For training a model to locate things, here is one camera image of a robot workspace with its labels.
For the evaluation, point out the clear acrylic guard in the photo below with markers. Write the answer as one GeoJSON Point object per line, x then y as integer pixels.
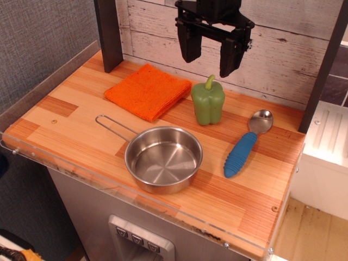
{"type": "Point", "coordinates": [149, 201]}
{"type": "Point", "coordinates": [47, 85]}

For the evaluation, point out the yellow object bottom left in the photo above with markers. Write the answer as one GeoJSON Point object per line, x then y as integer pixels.
{"type": "Point", "coordinates": [30, 255]}

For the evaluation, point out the white toy sink unit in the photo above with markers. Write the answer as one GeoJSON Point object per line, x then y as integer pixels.
{"type": "Point", "coordinates": [320, 178]}

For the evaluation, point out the dark frame post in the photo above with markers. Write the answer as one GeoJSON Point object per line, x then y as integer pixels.
{"type": "Point", "coordinates": [328, 60]}
{"type": "Point", "coordinates": [109, 33]}

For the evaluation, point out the clear acrylic left guard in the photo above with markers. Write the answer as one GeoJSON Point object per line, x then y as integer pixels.
{"type": "Point", "coordinates": [47, 85]}

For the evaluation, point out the dark right frame post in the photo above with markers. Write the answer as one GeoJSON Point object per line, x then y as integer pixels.
{"type": "Point", "coordinates": [328, 60]}

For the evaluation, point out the dark left frame post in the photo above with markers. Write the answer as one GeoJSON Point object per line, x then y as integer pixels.
{"type": "Point", "coordinates": [109, 33]}

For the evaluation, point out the small steel saucepan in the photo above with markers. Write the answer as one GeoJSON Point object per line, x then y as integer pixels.
{"type": "Point", "coordinates": [162, 160]}

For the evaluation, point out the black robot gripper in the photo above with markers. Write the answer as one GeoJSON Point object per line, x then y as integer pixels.
{"type": "Point", "coordinates": [218, 20]}

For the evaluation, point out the green toy capsicum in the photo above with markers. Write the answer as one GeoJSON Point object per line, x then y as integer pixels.
{"type": "Point", "coordinates": [208, 99]}

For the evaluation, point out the clear acrylic front guard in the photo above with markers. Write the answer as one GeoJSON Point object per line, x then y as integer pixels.
{"type": "Point", "coordinates": [149, 201]}

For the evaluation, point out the orange folded cloth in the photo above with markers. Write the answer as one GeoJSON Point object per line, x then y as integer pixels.
{"type": "Point", "coordinates": [148, 93]}

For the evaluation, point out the spoon with blue handle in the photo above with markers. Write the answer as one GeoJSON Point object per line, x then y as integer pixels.
{"type": "Point", "coordinates": [260, 122]}

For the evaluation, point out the grey cabinet with dispenser panel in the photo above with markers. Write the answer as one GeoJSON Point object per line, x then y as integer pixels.
{"type": "Point", "coordinates": [111, 227]}

